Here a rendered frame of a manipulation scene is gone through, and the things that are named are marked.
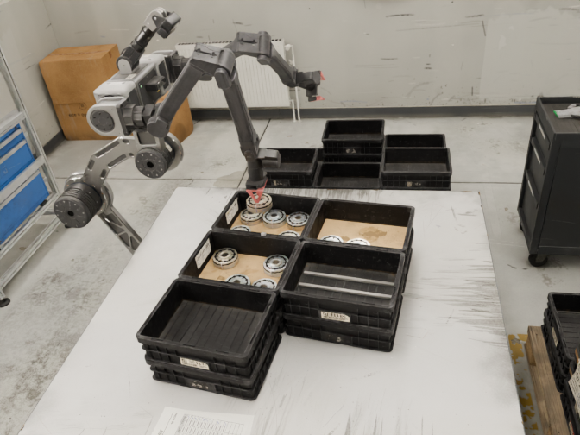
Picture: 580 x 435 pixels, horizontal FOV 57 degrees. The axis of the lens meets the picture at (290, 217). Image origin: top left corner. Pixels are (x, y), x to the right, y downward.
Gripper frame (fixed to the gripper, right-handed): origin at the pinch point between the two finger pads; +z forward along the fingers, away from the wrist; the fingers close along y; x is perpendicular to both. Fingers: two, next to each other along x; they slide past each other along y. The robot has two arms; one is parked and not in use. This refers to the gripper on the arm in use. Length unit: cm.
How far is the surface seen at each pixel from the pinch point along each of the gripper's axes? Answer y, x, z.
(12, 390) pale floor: -27, 137, 111
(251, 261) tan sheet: -13.3, 1.9, 22.6
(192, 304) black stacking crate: -38.4, 18.6, 23.6
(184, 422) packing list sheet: -79, 10, 36
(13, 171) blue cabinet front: 87, 186, 47
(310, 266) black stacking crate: -14.4, -22.3, 21.6
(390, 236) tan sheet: 6, -53, 20
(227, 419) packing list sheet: -76, -4, 36
